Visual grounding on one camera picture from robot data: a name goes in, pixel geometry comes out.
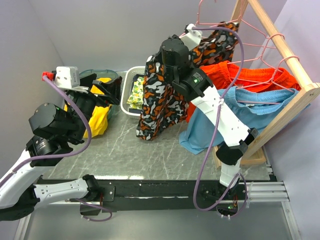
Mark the lemon print folded cloth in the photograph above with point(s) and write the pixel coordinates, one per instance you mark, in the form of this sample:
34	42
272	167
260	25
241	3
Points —
135	95

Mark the yellow shorts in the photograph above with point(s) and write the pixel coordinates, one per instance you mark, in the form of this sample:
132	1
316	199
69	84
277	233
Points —
99	121

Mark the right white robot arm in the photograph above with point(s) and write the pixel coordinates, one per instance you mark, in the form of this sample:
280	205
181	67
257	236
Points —
196	87

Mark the camouflage patterned shorts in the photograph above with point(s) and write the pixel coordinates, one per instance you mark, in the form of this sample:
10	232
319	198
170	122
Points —
162	105

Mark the white plastic basket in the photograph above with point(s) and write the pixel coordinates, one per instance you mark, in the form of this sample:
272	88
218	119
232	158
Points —
126	90

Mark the aluminium rail frame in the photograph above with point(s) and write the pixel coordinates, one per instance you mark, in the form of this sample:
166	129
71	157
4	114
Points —
264	214

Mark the wooden clothes rack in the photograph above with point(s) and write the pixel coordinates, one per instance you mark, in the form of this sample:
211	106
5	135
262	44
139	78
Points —
309	90

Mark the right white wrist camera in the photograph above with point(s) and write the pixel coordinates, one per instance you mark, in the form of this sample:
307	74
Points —
191	37

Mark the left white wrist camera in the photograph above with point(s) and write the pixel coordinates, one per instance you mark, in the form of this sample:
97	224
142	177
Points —
66	78

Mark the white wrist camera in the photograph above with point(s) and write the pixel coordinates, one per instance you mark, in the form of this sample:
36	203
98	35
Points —
191	37
66	78

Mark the orange shorts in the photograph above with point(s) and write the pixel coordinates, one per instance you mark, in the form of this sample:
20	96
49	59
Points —
266	79

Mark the teal plastic bin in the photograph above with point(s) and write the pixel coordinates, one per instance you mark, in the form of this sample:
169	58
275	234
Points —
104	73

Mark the light blue shorts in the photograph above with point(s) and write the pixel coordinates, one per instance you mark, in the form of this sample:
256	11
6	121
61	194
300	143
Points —
254	109

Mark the pink wire hanger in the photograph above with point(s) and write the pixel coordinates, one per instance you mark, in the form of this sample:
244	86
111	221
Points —
251	35
198	15

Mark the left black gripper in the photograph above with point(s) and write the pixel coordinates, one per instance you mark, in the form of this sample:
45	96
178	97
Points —
112	90

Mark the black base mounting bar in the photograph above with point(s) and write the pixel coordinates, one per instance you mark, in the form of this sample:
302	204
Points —
140	195

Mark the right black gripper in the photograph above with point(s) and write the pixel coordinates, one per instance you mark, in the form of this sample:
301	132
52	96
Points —
159	52

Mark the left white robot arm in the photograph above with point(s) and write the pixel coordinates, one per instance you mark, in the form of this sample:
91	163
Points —
19	193

